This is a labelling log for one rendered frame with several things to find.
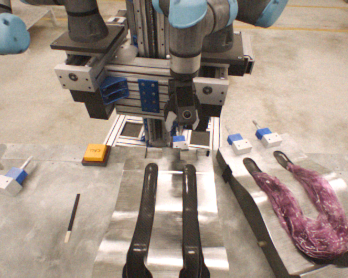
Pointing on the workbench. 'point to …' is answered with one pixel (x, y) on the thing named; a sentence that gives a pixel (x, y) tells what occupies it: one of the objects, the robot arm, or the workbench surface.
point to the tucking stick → (72, 218)
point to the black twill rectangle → (227, 173)
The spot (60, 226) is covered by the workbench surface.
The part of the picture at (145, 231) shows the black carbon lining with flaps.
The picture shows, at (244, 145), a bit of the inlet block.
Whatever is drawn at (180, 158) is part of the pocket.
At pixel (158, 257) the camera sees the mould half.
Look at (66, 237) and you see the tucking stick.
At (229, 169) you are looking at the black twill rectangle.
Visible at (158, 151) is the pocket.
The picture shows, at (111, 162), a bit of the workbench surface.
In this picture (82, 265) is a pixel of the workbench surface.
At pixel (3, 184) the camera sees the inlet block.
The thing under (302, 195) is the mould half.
